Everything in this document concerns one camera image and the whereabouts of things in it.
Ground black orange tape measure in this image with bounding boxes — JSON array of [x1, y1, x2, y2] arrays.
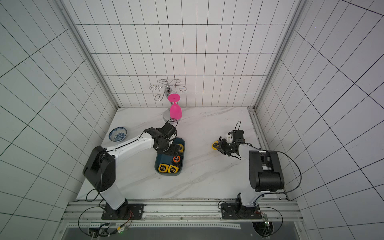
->
[[173, 156, 181, 164]]

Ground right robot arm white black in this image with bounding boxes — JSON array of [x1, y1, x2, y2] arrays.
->
[[212, 139, 285, 209]]

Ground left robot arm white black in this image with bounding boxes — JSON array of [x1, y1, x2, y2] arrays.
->
[[83, 123, 180, 219]]

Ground dark teal storage box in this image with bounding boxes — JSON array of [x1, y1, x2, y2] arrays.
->
[[154, 138, 186, 176]]

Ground silver glass holder stand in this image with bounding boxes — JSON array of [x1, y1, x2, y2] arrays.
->
[[149, 79, 187, 124]]

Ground pink plastic wine glass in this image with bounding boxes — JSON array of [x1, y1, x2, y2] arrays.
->
[[168, 94, 182, 120]]

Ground blue white patterned bowl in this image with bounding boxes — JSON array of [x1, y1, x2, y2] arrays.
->
[[109, 127, 128, 142]]

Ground right electronics board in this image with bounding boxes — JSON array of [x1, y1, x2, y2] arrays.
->
[[258, 213, 274, 238]]

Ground electronics board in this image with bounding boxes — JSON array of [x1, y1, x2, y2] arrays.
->
[[88, 223, 129, 239], [258, 213, 274, 238]]

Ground left electronics board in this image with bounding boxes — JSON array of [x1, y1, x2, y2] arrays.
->
[[88, 223, 129, 239]]

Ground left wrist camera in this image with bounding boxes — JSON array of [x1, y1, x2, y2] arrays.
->
[[161, 122, 177, 141]]

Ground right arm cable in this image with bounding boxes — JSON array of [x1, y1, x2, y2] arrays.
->
[[217, 150, 303, 238]]

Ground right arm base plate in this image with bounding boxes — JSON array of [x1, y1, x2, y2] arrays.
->
[[219, 203, 263, 220]]

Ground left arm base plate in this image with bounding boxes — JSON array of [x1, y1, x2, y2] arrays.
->
[[102, 203, 145, 221]]

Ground left base cable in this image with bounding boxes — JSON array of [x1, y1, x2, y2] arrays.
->
[[77, 188, 133, 238]]

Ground aluminium mounting rail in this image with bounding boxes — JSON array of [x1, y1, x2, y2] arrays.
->
[[53, 199, 310, 240]]

